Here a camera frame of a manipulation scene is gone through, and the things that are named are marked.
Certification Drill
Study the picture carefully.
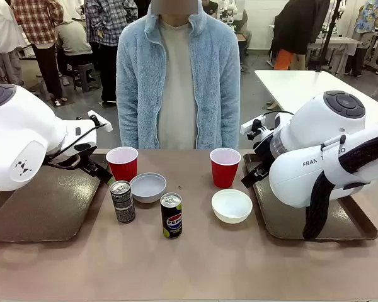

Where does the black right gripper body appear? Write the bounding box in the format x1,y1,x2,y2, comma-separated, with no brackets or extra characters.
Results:
253,130,277,173

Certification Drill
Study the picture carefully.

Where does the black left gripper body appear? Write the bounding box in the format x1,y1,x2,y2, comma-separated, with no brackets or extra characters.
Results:
71,149,99,173

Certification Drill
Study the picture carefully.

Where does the red plastic cup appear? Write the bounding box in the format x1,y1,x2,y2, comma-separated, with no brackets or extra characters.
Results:
209,147,242,189
105,146,139,183

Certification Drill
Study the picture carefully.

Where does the black Pepsi can grey print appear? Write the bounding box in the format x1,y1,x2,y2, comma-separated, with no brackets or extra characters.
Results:
109,180,137,225

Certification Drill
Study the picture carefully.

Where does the white bowl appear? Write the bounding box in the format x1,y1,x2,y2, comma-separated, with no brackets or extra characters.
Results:
211,189,253,225

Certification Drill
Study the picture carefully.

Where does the grey bowl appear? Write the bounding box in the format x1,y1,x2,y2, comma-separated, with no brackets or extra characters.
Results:
129,172,168,204

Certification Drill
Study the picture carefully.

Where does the black Pepsi can lime print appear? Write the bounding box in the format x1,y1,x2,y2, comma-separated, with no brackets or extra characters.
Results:
159,192,183,239

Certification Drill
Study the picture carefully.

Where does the brown plastic tray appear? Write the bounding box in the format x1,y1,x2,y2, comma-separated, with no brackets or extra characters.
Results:
0,153,110,243
242,153,378,242

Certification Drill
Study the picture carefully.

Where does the white table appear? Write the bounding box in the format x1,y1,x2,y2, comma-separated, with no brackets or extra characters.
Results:
254,69,378,125

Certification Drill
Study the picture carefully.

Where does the grey plastic stool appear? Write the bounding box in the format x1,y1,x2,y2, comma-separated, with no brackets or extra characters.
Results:
72,62,100,93

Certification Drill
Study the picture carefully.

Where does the person in blue fleece jacket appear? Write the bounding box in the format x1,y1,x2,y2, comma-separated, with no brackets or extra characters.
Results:
115,0,241,150

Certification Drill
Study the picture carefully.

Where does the person in grey beige top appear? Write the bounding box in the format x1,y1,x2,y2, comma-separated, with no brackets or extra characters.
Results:
54,18,94,86

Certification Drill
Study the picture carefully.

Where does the person with orange shorts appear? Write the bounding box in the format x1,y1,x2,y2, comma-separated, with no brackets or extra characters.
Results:
269,0,331,72

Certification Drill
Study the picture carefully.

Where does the white background desk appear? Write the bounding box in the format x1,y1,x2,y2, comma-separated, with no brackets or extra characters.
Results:
311,36,364,74

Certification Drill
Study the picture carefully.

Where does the black tripod pole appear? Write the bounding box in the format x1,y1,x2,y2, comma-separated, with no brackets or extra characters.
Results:
314,0,345,74

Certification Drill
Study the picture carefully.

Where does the person in red plaid shirt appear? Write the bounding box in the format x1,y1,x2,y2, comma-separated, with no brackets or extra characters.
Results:
11,0,64,106

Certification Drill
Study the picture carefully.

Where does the person in blue plaid shirt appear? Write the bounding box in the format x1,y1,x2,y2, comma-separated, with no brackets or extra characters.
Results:
84,0,139,103

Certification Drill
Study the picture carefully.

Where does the person in white top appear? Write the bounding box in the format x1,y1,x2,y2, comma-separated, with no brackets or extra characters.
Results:
0,0,25,86

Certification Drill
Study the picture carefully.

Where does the person in floral shirt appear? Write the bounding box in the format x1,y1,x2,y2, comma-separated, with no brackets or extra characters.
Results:
344,0,378,77

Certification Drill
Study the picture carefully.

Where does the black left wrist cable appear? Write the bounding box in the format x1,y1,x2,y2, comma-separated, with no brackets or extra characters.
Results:
64,123,110,155

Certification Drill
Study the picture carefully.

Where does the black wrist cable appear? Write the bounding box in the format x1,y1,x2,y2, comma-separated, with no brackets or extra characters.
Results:
64,123,110,155
263,109,295,119

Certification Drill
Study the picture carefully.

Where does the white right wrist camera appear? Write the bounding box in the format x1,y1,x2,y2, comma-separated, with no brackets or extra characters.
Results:
240,115,266,135

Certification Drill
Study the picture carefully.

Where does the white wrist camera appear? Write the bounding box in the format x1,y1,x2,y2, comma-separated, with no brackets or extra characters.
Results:
240,115,266,135
87,109,113,133

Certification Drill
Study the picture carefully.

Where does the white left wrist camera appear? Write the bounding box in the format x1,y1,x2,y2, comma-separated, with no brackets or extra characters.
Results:
87,109,113,133

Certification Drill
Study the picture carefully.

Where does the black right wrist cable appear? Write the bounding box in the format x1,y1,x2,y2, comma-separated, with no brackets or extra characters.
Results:
263,109,295,119

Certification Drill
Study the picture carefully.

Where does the black right arm cable sleeve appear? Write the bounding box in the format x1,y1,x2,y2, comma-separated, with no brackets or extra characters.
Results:
302,130,378,242

